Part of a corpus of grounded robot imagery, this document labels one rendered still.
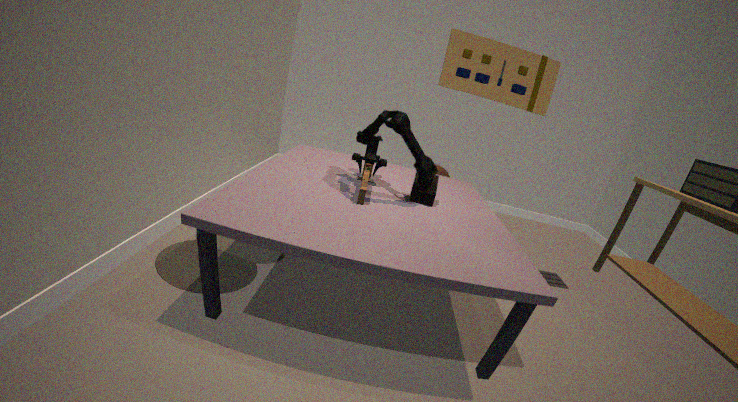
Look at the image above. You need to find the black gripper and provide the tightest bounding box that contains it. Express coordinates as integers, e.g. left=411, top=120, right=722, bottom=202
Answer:
left=352, top=146, right=387, bottom=176

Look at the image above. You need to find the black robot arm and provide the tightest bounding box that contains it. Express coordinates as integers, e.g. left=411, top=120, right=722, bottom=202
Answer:
left=356, top=110, right=438, bottom=188

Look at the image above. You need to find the wooden plank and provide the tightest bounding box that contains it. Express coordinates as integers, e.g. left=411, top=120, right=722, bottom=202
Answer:
left=357, top=163, right=371, bottom=205

